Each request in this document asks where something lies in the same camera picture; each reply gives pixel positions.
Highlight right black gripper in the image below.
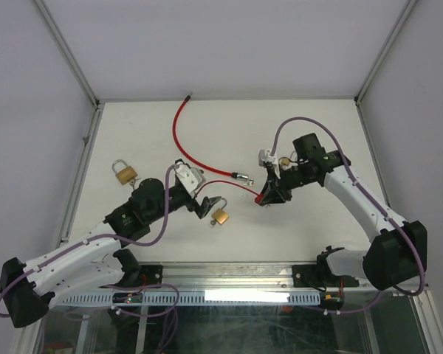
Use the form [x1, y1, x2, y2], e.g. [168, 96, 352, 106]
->
[258, 162, 315, 205]

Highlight red thin-cable padlock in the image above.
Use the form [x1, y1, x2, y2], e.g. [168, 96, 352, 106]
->
[195, 179, 260, 207]

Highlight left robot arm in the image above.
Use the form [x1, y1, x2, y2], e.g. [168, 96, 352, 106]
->
[0, 178, 222, 328]

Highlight open brass padlock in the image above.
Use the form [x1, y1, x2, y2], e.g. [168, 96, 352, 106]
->
[210, 198, 229, 228]

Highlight small brass padlock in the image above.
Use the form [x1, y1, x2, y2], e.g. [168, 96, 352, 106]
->
[278, 151, 298, 170]

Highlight closed brass padlock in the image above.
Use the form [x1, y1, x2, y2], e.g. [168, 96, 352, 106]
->
[111, 159, 140, 190]

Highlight thick red cable lock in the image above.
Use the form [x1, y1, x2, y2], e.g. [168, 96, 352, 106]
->
[172, 92, 254, 187]

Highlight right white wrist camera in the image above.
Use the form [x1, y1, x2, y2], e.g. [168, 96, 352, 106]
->
[258, 149, 281, 178]

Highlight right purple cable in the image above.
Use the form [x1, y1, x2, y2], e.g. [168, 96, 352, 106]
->
[271, 117, 427, 296]

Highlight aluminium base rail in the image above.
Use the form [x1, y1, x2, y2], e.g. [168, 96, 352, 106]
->
[58, 260, 377, 293]

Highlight white slotted cable duct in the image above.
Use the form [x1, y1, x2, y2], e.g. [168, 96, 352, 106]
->
[59, 289, 320, 308]

